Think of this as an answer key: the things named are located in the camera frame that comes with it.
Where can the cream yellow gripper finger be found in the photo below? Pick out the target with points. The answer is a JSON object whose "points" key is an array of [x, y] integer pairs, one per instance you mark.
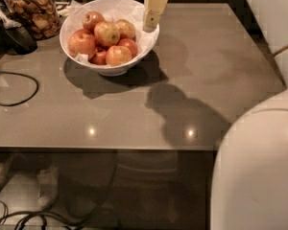
{"points": [[153, 10]]}

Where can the yellow-red apple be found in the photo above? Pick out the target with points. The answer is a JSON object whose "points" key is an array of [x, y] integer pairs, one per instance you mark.
{"points": [[106, 34], [126, 28], [118, 55]]}

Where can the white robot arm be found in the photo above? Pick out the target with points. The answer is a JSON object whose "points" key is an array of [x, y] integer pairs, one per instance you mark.
{"points": [[249, 189]]}

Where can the white ceramic bowl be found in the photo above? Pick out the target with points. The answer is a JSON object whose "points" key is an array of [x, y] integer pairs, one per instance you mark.
{"points": [[144, 42]]}

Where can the red apple right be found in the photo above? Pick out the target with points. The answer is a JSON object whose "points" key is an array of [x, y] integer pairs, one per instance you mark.
{"points": [[130, 44]]}

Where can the red apple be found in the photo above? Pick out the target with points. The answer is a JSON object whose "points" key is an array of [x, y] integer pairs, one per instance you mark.
{"points": [[130, 44], [82, 42], [91, 19]]}

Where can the red apple top back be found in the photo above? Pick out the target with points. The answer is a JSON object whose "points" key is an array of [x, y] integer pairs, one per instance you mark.
{"points": [[91, 19]]}

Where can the yellow-red apple front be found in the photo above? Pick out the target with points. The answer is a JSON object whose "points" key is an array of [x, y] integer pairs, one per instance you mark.
{"points": [[118, 55]]}

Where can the dark red apple low front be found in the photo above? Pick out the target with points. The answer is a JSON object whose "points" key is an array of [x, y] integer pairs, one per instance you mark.
{"points": [[99, 57]]}

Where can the red apple far left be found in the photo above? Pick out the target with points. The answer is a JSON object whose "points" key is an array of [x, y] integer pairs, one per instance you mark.
{"points": [[82, 42]]}

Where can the glass jar of dried chips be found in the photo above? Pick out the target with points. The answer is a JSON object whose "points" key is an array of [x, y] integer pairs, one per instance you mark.
{"points": [[40, 17]]}

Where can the black scoop with white handle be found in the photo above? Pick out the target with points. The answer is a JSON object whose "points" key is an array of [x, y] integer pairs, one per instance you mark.
{"points": [[17, 35]]}

